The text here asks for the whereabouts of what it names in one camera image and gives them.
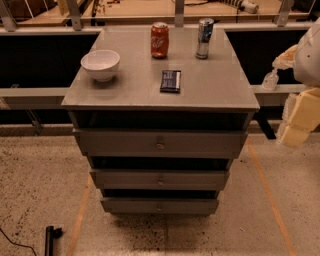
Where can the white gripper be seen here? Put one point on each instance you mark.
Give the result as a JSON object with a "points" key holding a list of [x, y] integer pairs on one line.
{"points": [[309, 58]]}

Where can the dark blue rxbar wrapper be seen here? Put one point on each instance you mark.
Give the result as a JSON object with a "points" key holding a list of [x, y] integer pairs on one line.
{"points": [[170, 81]]}

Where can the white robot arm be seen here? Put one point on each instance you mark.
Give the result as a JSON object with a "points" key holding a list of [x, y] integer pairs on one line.
{"points": [[306, 68]]}

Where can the white ceramic bowl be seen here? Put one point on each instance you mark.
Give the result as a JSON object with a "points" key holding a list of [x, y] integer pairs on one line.
{"points": [[101, 65]]}

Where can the small clear bottle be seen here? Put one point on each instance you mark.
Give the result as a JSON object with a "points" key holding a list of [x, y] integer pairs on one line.
{"points": [[270, 80]]}

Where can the silver blue energy drink can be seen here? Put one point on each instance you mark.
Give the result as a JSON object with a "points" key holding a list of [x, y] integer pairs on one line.
{"points": [[205, 30]]}

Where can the grey drawer cabinet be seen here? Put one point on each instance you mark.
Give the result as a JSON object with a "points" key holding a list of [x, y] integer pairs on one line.
{"points": [[156, 163]]}

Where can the red cola can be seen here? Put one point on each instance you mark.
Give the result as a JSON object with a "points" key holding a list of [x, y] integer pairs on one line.
{"points": [[159, 40]]}

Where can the middle grey drawer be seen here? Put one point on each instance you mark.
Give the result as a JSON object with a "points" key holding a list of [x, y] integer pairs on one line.
{"points": [[159, 180]]}

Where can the grey drawer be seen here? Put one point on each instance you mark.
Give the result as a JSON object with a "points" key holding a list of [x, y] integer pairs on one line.
{"points": [[159, 180], [160, 206], [162, 144]]}

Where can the bottom grey drawer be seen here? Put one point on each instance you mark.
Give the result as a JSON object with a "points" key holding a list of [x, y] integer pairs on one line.
{"points": [[160, 206]]}

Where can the top grey drawer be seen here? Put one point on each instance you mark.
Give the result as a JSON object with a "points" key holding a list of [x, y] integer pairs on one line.
{"points": [[162, 144]]}

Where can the black tool on floor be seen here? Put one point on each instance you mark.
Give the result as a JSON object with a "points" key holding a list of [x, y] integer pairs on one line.
{"points": [[52, 233]]}

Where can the grey metal rail frame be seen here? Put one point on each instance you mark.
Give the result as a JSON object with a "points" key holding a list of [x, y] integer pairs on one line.
{"points": [[33, 96]]}

